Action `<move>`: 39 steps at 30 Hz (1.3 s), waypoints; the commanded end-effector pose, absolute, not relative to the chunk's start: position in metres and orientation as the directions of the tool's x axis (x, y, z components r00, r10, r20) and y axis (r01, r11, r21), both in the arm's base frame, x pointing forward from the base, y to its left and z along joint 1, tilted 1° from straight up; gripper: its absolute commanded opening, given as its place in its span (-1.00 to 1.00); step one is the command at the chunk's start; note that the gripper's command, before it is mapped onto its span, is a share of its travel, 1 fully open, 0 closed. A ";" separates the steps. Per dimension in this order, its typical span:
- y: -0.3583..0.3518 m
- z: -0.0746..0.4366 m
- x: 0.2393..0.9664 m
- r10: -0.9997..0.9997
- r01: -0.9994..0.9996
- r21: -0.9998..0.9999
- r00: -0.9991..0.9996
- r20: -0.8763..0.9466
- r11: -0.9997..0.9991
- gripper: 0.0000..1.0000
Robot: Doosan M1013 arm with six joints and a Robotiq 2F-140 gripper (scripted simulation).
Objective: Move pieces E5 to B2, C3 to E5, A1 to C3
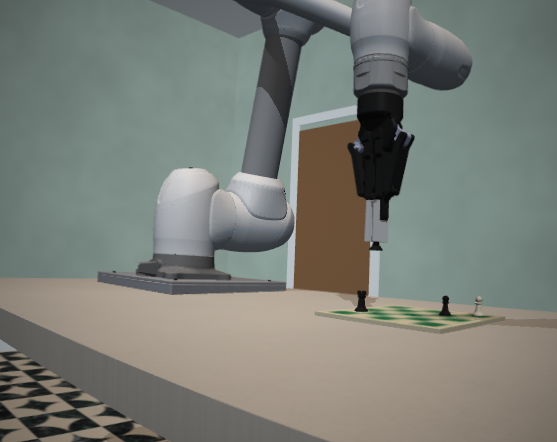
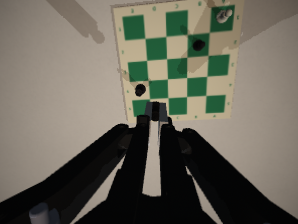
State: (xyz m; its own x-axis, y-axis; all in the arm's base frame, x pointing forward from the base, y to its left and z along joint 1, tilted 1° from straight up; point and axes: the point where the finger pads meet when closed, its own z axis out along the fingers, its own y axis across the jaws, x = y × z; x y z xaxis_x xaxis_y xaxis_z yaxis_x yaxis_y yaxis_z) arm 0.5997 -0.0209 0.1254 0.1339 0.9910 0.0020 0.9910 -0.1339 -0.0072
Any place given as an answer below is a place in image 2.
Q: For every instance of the green and cream chessboard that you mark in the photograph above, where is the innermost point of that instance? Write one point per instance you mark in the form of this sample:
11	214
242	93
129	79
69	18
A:
155	43

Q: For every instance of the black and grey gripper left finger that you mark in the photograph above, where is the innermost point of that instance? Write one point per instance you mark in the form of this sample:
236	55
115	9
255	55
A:
61	196

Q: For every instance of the white pawn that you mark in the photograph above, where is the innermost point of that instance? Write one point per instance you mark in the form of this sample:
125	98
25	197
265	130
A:
223	15

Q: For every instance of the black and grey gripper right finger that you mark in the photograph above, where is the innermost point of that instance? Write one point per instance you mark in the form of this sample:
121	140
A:
234	199

